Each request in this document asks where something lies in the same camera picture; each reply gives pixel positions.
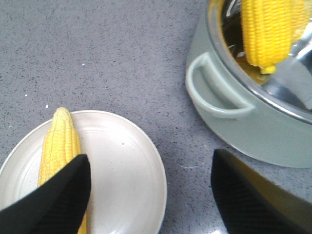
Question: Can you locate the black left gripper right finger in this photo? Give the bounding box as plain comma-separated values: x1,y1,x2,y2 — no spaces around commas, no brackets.
211,149,312,234

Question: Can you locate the pale yellow corn cob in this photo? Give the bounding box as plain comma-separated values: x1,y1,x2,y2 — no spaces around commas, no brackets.
38,107,88,234

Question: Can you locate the bright yellow corn cob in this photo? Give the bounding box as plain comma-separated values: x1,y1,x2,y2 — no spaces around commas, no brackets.
241,0,312,74

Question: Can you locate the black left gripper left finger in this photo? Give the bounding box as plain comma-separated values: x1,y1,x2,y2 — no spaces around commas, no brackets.
0,155,91,234

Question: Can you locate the green electric cooking pot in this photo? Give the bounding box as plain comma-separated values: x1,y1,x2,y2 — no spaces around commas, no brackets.
186,0,312,168

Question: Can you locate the white round plate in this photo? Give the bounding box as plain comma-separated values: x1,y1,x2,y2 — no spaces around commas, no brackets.
0,110,167,234

